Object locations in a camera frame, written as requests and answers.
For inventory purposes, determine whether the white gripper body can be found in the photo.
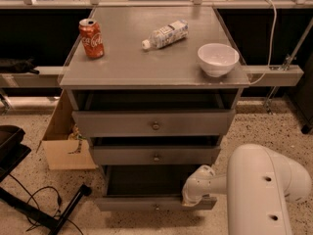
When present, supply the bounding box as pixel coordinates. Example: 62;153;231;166
182;164;215;206

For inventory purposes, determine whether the white hanging cable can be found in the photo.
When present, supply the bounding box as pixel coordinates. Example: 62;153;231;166
249;0;278;86

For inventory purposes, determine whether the white bowl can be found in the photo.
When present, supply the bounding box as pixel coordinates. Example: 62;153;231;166
198;43;240;77

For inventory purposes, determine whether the red cola can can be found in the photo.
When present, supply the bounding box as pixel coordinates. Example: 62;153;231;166
78;19;105;59

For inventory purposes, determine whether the grey middle drawer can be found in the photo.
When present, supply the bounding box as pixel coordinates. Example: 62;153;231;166
90;146;220;165

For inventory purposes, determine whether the grey bottom drawer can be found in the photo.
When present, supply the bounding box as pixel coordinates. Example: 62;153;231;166
95;164;217;212

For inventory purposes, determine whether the black floor cable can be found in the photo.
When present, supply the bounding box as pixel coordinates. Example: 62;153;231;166
7;173;85;235

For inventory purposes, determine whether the clear plastic water bottle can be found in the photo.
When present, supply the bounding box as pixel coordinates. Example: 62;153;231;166
142;20;189;50

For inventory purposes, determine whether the black bag on shelf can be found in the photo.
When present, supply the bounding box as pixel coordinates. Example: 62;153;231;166
0;59;40;74

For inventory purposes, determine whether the grey drawer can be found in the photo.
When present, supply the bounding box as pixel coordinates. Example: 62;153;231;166
72;110;235;137
90;146;220;165
95;164;217;212

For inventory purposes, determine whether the grey top drawer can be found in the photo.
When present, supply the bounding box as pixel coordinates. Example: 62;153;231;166
72;110;235;137

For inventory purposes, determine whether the cardboard box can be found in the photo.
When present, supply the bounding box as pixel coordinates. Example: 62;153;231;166
41;91;97;170

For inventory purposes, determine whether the grey drawer cabinet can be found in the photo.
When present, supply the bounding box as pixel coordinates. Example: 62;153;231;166
58;5;251;201

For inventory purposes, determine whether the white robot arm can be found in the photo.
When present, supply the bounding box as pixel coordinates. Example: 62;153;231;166
182;144;312;235

